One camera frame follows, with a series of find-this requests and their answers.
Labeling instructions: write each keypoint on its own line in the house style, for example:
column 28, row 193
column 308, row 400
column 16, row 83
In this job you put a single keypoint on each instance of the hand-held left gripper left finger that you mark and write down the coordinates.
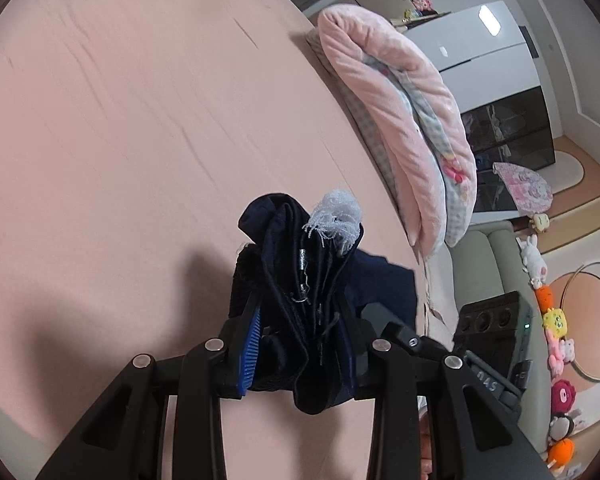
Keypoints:
column 247, row 355

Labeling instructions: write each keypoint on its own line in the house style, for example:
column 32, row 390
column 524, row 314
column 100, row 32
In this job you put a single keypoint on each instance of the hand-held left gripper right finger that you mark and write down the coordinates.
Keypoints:
column 364, row 380

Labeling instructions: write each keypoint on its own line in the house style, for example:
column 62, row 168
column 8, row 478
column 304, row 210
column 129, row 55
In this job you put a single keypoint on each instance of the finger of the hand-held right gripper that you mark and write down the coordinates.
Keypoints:
column 395, row 332

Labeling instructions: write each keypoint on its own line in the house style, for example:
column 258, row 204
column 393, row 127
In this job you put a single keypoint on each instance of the white and navy garment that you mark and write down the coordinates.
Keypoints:
column 300, row 310

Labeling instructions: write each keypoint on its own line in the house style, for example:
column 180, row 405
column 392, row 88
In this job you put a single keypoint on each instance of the yellow sponge plush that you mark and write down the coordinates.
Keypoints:
column 554, row 324

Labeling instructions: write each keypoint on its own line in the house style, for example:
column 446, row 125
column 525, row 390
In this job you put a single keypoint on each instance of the pale pink pillow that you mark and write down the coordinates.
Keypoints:
column 440, row 290

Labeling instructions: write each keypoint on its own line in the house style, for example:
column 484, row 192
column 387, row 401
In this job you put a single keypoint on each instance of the orange carrot plush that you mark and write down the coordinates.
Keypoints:
column 545, row 297

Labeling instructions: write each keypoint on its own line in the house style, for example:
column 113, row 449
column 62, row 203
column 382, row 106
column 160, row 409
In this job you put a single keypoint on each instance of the pink and white cat plush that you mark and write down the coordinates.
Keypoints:
column 560, row 355

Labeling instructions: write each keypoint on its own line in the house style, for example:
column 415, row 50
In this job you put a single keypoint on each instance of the grey-green padded headboard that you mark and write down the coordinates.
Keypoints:
column 485, row 265

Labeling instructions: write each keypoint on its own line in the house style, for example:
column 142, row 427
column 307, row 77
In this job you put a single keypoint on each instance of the red round plush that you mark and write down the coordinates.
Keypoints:
column 562, row 396

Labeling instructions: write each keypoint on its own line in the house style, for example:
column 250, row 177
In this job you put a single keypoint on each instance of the white bunny plush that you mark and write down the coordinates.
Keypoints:
column 532, row 260

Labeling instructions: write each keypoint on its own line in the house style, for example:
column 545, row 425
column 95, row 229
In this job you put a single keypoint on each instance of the black and white plush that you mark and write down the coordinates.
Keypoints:
column 561, row 429

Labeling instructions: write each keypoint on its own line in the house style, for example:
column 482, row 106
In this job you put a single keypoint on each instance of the small cream plush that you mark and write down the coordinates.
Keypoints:
column 540, row 222

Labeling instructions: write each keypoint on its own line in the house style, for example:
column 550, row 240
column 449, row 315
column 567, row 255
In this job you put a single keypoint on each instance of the orange round plush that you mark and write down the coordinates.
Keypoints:
column 562, row 452

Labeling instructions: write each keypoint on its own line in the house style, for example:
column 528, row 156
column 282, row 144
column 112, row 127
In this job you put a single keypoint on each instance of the pink printed cushion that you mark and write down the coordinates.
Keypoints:
column 525, row 190

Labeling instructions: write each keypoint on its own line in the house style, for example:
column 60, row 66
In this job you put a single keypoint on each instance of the dark glass cabinet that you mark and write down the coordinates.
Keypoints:
column 510, row 130

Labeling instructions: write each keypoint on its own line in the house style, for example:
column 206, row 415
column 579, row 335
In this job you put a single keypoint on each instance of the folded pink quilt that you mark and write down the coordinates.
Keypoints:
column 405, row 110

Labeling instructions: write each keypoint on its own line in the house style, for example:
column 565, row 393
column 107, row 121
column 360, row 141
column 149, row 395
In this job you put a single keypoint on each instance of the pink bed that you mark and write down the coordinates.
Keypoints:
column 130, row 135

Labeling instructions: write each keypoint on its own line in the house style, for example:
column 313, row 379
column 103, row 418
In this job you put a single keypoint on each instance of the white wardrobe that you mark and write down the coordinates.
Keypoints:
column 475, row 40

